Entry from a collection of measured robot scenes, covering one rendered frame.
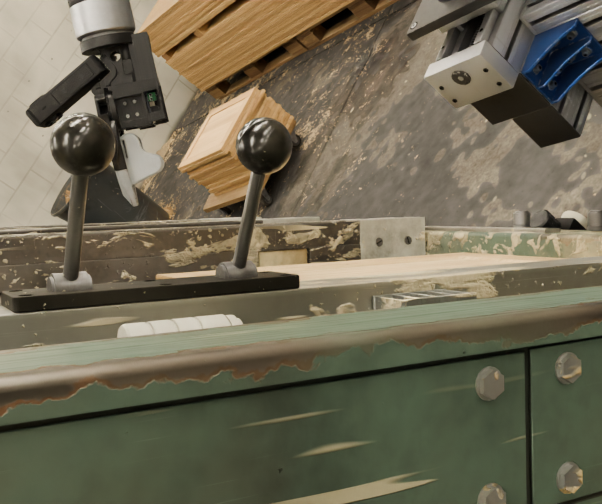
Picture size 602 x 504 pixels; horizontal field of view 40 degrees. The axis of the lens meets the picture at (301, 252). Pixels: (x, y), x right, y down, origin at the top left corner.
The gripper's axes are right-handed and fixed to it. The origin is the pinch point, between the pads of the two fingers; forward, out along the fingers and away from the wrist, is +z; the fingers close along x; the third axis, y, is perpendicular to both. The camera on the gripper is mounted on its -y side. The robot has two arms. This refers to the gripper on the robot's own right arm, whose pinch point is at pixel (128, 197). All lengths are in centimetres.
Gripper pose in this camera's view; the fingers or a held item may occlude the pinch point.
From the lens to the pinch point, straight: 108.4
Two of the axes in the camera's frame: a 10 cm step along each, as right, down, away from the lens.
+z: 2.1, 9.7, 1.2
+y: 9.7, -2.2, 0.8
